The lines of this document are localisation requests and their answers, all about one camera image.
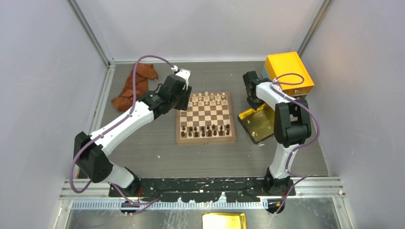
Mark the light wooden knight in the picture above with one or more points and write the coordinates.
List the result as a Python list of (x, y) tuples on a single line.
[(217, 96)]

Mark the gold metal tin tray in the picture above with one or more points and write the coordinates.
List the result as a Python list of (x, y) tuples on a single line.
[(258, 124)]

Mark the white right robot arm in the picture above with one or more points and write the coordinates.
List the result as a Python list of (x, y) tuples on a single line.
[(292, 124)]

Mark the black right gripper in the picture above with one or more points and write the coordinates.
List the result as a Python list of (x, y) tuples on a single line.
[(253, 105)]

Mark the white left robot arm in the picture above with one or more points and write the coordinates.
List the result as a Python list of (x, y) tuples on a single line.
[(91, 151)]

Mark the wooden chessboard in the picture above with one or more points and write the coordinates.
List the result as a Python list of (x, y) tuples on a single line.
[(215, 122)]

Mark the yellow drawer box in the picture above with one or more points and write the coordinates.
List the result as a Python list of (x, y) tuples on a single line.
[(289, 69)]

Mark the gold tin lid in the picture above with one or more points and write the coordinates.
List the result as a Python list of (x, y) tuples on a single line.
[(224, 220)]

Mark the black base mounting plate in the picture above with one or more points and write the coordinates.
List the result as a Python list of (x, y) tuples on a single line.
[(199, 190)]

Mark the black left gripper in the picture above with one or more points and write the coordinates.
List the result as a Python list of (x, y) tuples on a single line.
[(186, 93)]

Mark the aluminium front rail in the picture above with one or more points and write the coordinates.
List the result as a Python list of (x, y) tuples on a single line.
[(96, 197)]

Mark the brown cloth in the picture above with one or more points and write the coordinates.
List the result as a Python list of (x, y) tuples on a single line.
[(143, 74)]

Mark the light wooden king piece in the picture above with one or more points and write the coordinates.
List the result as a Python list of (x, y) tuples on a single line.
[(206, 95)]

